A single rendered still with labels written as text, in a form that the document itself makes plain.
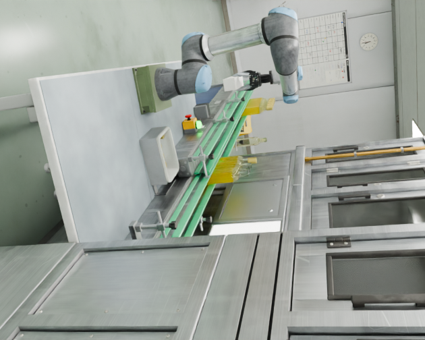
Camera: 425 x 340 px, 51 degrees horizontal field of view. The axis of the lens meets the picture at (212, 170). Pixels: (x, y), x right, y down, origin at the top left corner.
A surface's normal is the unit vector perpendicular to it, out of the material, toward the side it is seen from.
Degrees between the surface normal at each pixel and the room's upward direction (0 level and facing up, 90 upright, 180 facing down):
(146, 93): 90
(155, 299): 91
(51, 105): 0
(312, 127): 90
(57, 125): 0
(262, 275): 90
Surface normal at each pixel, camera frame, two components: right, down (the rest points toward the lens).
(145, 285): -0.19, -0.91
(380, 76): -0.21, 0.39
